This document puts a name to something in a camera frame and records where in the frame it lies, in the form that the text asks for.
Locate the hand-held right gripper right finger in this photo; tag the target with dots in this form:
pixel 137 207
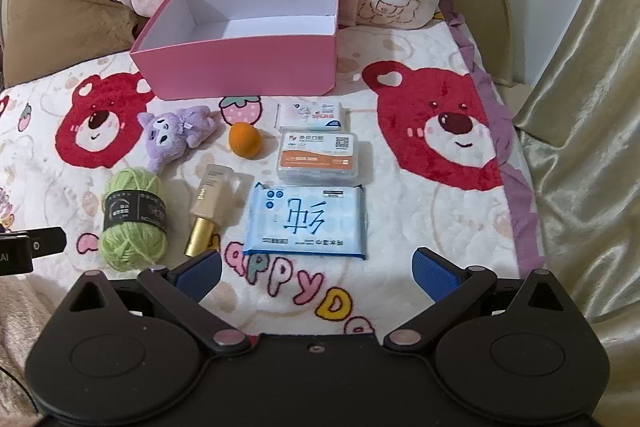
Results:
pixel 435 274

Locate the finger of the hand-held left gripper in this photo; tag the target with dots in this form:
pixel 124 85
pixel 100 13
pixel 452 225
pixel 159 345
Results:
pixel 47 243

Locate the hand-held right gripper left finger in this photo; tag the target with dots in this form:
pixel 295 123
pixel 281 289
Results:
pixel 202 274

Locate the beige foundation bottle gold cap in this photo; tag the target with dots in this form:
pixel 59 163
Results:
pixel 210 197

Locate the green yarn ball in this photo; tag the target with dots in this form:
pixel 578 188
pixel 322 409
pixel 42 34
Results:
pixel 132 222

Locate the blue wet wipes packet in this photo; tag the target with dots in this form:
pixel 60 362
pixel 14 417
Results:
pixel 307 222

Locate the orange makeup sponge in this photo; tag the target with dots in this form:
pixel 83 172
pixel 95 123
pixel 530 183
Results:
pixel 244 138

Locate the purple plush toy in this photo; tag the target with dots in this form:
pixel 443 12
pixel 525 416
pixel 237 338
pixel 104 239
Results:
pixel 170 132

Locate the clear plastic box orange label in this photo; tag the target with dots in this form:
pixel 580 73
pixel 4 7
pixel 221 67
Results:
pixel 320 157

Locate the small white tissue packet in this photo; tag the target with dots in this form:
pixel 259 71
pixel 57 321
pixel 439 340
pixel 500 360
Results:
pixel 312 117

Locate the pink cardboard box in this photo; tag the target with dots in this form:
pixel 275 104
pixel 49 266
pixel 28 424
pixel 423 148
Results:
pixel 235 67

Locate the beige fuzzy blanket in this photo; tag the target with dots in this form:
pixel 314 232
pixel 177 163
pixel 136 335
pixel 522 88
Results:
pixel 20 322

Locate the gold satin curtain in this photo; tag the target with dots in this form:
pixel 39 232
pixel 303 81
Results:
pixel 590 107

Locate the brown pillow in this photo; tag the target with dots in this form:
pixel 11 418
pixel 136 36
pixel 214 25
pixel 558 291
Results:
pixel 65 7

